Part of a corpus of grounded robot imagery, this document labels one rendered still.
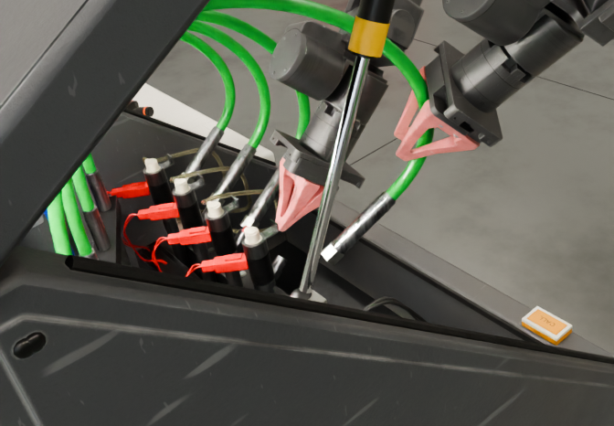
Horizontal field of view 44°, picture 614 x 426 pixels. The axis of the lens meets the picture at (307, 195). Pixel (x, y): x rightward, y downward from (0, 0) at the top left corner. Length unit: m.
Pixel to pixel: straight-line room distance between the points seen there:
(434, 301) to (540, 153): 2.05
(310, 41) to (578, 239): 1.94
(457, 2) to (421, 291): 0.53
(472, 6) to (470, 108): 0.11
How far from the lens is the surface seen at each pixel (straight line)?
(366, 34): 0.41
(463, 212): 2.74
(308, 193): 0.83
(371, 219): 0.78
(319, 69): 0.78
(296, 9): 0.66
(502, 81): 0.70
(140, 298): 0.35
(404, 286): 1.10
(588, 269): 2.52
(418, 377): 0.53
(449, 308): 1.04
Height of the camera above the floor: 1.62
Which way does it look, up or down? 34 degrees down
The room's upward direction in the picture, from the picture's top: 11 degrees counter-clockwise
